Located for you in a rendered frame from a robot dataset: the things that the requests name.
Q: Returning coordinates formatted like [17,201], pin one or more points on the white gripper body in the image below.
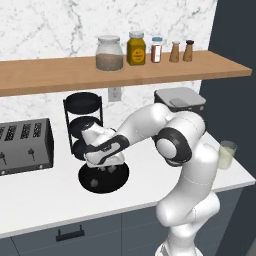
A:
[106,159]

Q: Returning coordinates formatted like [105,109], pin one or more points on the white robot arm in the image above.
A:
[193,166]

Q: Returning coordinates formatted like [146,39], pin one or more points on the grey ice cube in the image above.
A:
[111,169]
[94,182]

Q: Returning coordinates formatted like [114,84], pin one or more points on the black ice bowl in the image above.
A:
[106,183]

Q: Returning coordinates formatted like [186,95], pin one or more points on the glass of lemonade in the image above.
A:
[226,156]

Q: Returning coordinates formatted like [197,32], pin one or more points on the dark grey fridge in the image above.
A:
[233,33]

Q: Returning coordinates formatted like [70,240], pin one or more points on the grey drawer front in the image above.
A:
[96,233]

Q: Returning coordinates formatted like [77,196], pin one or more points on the grey cupboard door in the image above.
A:
[140,230]
[228,213]

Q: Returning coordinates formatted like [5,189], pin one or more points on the dark grey four-slot toaster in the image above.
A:
[23,146]

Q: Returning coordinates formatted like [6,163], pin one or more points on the grey box appliance with lid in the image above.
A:
[181,98]

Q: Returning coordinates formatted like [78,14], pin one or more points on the glass jar with brown grains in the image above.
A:
[109,56]

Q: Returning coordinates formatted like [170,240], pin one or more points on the yellow jar with label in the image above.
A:
[136,50]

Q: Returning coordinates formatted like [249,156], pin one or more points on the small red spice jar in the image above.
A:
[156,51]

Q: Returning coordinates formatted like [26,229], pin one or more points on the wooden shaker with white cap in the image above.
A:
[174,53]

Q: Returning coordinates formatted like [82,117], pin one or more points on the wooden shaker with black cap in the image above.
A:
[188,52]

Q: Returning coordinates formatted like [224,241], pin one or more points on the white wall outlet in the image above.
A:
[114,94]

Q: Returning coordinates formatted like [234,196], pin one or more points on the wooden wall shelf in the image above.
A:
[66,75]

